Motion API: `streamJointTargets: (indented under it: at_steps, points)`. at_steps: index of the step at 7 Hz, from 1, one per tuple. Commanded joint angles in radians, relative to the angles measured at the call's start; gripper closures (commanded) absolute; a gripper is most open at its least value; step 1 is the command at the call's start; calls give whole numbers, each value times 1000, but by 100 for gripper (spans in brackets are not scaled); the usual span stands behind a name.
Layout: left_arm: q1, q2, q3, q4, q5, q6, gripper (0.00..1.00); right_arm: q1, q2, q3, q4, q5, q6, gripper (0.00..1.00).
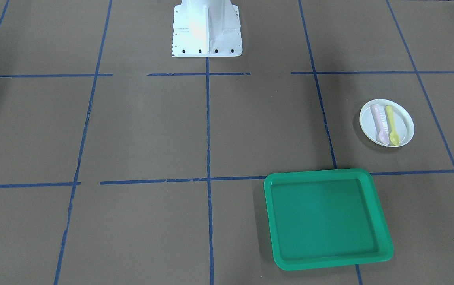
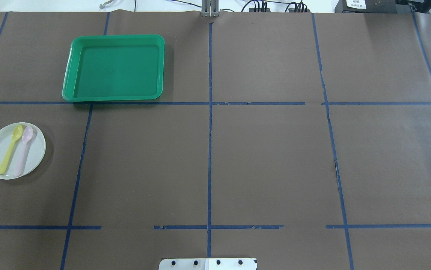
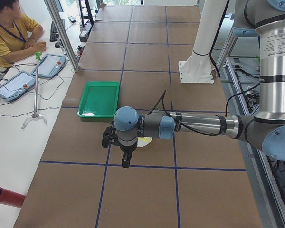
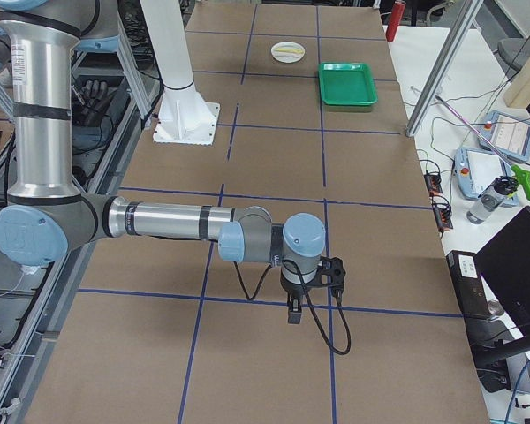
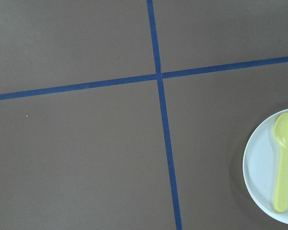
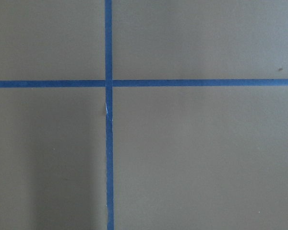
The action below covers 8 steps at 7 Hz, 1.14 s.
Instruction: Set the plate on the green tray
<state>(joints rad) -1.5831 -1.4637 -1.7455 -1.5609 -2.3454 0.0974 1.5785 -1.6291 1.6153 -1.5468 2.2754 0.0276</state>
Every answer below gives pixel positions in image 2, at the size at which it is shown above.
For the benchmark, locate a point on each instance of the pink plastic spoon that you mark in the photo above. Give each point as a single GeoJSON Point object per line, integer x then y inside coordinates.
{"type": "Point", "coordinates": [27, 136]}

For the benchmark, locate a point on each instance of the yellow plastic spoon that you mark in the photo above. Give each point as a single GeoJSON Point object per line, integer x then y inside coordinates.
{"type": "Point", "coordinates": [15, 136]}

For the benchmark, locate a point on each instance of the white round plate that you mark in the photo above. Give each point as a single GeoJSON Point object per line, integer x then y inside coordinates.
{"type": "Point", "coordinates": [35, 153]}

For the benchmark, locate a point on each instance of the green plastic tray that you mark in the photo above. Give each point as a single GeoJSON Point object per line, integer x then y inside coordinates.
{"type": "Point", "coordinates": [114, 68]}

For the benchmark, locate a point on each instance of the black box with label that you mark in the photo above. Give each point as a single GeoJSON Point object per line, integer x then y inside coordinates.
{"type": "Point", "coordinates": [371, 7]}

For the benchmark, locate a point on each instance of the grey metal camera post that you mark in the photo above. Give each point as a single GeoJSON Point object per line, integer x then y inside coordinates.
{"type": "Point", "coordinates": [210, 8]}

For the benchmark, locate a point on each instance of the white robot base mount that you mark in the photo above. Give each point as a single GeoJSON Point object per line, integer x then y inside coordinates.
{"type": "Point", "coordinates": [208, 264]}

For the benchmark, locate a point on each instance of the black cable plugs left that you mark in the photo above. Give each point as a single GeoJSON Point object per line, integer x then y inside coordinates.
{"type": "Point", "coordinates": [260, 6]}

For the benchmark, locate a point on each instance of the black cable plugs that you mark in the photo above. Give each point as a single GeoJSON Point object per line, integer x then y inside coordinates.
{"type": "Point", "coordinates": [260, 6]}
{"type": "Point", "coordinates": [297, 7]}

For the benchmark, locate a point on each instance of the black cable plugs right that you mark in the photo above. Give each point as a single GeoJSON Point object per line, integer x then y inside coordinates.
{"type": "Point", "coordinates": [297, 7]}

